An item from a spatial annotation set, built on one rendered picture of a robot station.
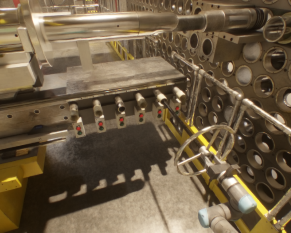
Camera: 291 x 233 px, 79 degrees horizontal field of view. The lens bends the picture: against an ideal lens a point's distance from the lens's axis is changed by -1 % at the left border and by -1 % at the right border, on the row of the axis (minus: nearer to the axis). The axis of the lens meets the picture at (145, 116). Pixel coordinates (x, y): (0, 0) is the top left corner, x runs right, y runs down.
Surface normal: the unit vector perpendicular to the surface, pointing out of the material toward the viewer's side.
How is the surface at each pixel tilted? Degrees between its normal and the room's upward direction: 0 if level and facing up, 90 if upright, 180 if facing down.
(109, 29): 94
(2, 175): 0
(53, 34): 101
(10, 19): 50
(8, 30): 90
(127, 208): 0
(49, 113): 90
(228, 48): 90
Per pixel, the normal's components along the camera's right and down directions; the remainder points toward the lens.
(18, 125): 0.33, 0.56
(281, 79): -0.95, 0.19
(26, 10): 0.27, 0.03
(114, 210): 0.00, -0.80
